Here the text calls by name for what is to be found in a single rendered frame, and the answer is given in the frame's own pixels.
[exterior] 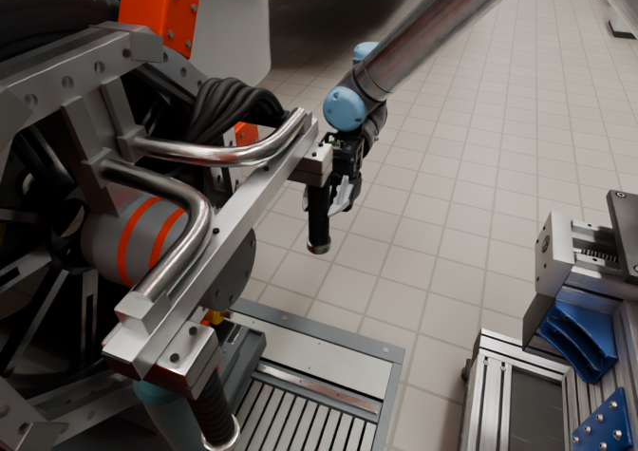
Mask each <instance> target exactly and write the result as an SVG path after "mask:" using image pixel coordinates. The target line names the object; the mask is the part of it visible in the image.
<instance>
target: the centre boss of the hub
mask: <svg viewBox="0 0 638 451"><path fill-rule="evenodd" d="M35 182H36V179H35V178H34V177H33V175H32V174H31V173H30V172H29V170H28V169H27V168H26V169H25V170H23V171H22V172H21V173H20V175H19V176H18V178H17V180H16V182H15V190H16V193H17V195H18V197H19V198H20V199H23V198H24V196H25V195H26V193H27V192H28V190H29V189H30V187H31V186H32V185H33V184H34V183H35Z"/></svg>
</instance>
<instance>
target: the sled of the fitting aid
mask: <svg viewBox="0 0 638 451"><path fill-rule="evenodd" d="M224 320H227V319H224ZM227 321H230V320H227ZM230 322H233V321H230ZM233 323H234V324H235V326H234V327H233V329H232V331H231V332H230V334H229V336H228V337H227V339H226V341H225V342H228V343H231V344H234V345H237V346H238V347H239V351H240V355H239V356H238V358H237V360H236V362H235V364H234V366H233V368H232V370H231V372H230V373H229V375H228V377H227V379H226V380H225V382H224V384H223V389H224V392H225V396H226V398H227V402H228V404H229V407H230V410H231V413H233V411H234V409H235V406H236V404H237V402H238V400H239V398H240V396H241V394H242V392H243V390H244V388H245V386H246V384H247V383H248V382H249V380H250V378H251V376H252V374H253V371H254V369H255V367H256V365H257V363H258V361H259V359H260V357H261V355H262V353H263V351H264V349H265V347H266V346H267V342H266V336H265V332H264V331H261V330H258V329H253V328H250V327H247V326H244V325H241V324H238V323H236V322H233Z"/></svg>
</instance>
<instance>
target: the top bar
mask: <svg viewBox="0 0 638 451"><path fill-rule="evenodd" d="M317 136H318V118H314V117H312V127H311V128H310V130H309V131H308V132H307V133H306V135H299V134H297V135H296V136H295V137H294V139H293V140H292V141H291V142H290V144H289V145H288V146H287V147H286V148H285V149H284V150H283V151H282V152H280V153H279V154H278V155H276V156H275V157H273V158H271V159H270V160H267V161H264V162H262V163H259V164H258V166H257V167H256V168H255V169H254V170H253V172H252V173H251V174H250V175H249V176H248V178H247V179H246V180H245V181H244V182H243V183H242V185H241V186H240V187H239V188H238V189H237V191H236V192H235V193H234V194H233V195H232V197H231V198H230V199H229V200H228V201H227V203H226V204H225V205H224V206H223V207H222V208H221V210H220V211H219V212H218V213H217V214H216V216H215V224H214V229H213V233H212V235H211V238H210V240H209V242H208V244H207V246H206V247H205V249H204V250H203V252H202V253H201V255H200V256H199V257H198V259H197V260H196V261H195V263H194V264H193V265H192V266H191V268H190V269H189V270H188V271H187V273H186V274H185V275H184V276H183V277H182V278H181V279H180V280H179V282H178V283H177V284H176V286H175V287H174V288H173V289H172V291H171V292H170V293H169V294H168V297H169V299H170V302H171V305H172V308H171V309H170V311H169V312H168V313H167V315H166V316H165V317H164V318H163V320H162V321H161V322H160V324H159V325H158V327H157V328H156V329H155V330H154V332H153V333H152V334H151V335H150V336H146V335H143V334H141V333H138V332H135V331H133V330H131V329H126V328H124V327H123V326H122V327H121V328H120V329H119V330H118V331H117V333H116V334H115V335H114V336H113V337H112V338H111V340H110V341H109V342H108V343H107V344H106V346H105V347H104V348H103V351H102V352H101V355H102V356H103V358H104V359H105V361H106V362H107V364H108V365H109V367H110V368H111V370H112V371H114V372H117V373H119V374H121V375H123V376H126V377H128V378H131V379H133V380H136V381H138V382H139V381H140V380H141V379H143V378H144V376H145V375H146V373H147V372H148V371H149V369H150V368H151V366H152V365H153V364H154V363H155V362H156V361H157V359H158V358H159V356H160V355H161V353H162V352H163V350H164V349H165V348H166V346H167V345H168V343H169V342H170V341H171V339H172V338H173V337H174V335H175V334H176V332H177V331H178V329H179V328H180V326H181V325H182V324H183V322H184V321H185V319H186V318H187V317H188V315H189V314H190V313H191V311H192V310H193V308H194V307H195V306H196V304H197V302H198V301H199V300H200V298H201V297H202V295H203V294H204V293H205V292H206V291H207V290H208V288H209V287H210V285H211V284H212V283H213V281H214V280H215V278H216V277H217V275H218V274H219V272H220V271H221V270H222V268H223V267H224V266H225V264H226V263H227V261H228V260H229V259H230V257H231V256H232V254H233V253H234V252H235V250H236V248H237V247H238V246H239V244H240V243H241V241H242V240H243V239H244V237H245V236H246V235H247V233H248V232H249V231H250V229H251V228H252V227H253V225H254V224H255V222H256V221H257V220H258V218H259V217H260V216H261V214H262V213H263V212H264V210H265V209H266V207H267V206H268V205H269V203H270V202H271V200H272V199H273V197H274V196H275V194H276V193H277V192H278V190H279V189H280V188H281V186H282V185H283V183H284V182H285V181H286V179H287V178H288V176H289V175H290V174H291V172H292V170H293V169H294V168H295V166H296V165H297V164H298V162H299V161H300V159H302V158H303V156H304V155H305V153H306V152H307V151H308V149H309V148H310V146H311V145H312V143H313V142H314V141H315V139H316V138H317Z"/></svg>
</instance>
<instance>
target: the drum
mask: <svg viewBox="0 0 638 451"><path fill-rule="evenodd" d="M142 193H143V197H140V198H138V199H136V200H135V201H134V202H133V203H131V204H130V205H129V206H128V207H127V208H126V210H125V211H124V212H123V213H122V215H121V216H120V217H116V216H111V215H107V214H103V215H100V214H97V213H93V212H92V211H91V210H90V212H89V213H88V215H87V217H86V218H85V221H84V225H83V228H82V231H81V238H80V244H81V250H82V254H83V256H84V259H85V260H86V262H87V263H88V264H89V265H90V266H92V267H93V268H95V269H97V271H98V272H99V274H100V275H101V276H102V277H103V278H105V279H107V280H109V281H112V282H115V283H118V284H121V285H124V286H126V287H129V288H131V289H132V288H133V287H134V286H135V285H136V284H137V283H138V282H139V281H141V279H142V278H143V277H144V276H145V275H146V274H147V273H148V272H149V270H150V269H151V268H152V267H153V266H154V265H155V264H156V263H157V261H158V260H159V259H160V258H161V257H162V256H163V255H164V254H165V252H166V251H167V250H168V249H169V248H170V247H171V246H172V245H173V244H174V242H175V241H176V240H177V239H178V237H179V236H180V235H181V233H182V231H183V230H184V228H185V226H186V223H187V220H188V215H187V214H186V213H185V212H184V211H183V210H182V209H180V208H179V207H178V206H177V205H175V204H173V203H171V202H169V201H167V200H165V199H162V198H160V197H155V196H153V195H150V194H147V193H144V192H142ZM255 252H256V238H255V233H254V230H253V227H252V228H251V229H250V231H249V232H248V233H247V235H246V236H245V237H244V239H243V240H242V241H241V243H240V244H239V246H238V247H237V248H236V250H235V252H234V253H233V254H232V256H231V257H230V259H229V260H228V261H227V263H226V264H225V266H224V267H223V268H222V270H221V271H220V272H219V274H218V275H217V277H216V278H215V280H214V281H213V283H212V284H211V285H210V287H209V288H208V290H207V291H206V292H205V293H204V294H203V295H202V297H201V298H200V300H199V301H198V302H197V305H198V306H201V307H203V308H206V309H209V310H214V311H224V310H226V309H228V308H229V307H230V306H232V305H233V304H234V303H235V302H236V300H237V299H238V298H239V296H240V295H241V293H242V292H243V291H244V289H245V287H246V285H247V283H248V281H249V278H250V275H251V272H252V269H253V263H254V259H255Z"/></svg>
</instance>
